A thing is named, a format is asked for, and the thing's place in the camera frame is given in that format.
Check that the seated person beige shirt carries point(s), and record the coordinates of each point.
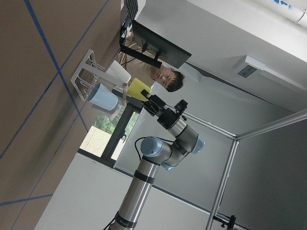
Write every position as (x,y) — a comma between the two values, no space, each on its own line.
(167,77)

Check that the white wire cup rack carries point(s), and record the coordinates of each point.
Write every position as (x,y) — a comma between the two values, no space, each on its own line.
(88,74)

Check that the light blue plastic cup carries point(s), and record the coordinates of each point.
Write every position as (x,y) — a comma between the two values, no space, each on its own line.
(101,96)

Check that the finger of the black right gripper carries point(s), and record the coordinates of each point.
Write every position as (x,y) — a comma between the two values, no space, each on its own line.
(145,93)

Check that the black keyboard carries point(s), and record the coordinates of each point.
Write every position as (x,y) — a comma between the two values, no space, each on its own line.
(132,8)

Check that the pale green plastic cup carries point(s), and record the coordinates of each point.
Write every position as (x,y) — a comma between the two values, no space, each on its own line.
(117,75)

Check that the yellow plastic cup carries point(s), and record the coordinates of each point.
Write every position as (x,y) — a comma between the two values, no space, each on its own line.
(135,90)

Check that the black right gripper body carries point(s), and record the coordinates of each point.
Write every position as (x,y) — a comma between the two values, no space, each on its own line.
(157,107)

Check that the black monitor on stand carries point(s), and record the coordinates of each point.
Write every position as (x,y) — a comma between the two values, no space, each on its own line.
(154,47)

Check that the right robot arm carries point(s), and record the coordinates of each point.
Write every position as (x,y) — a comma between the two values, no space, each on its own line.
(156,153)

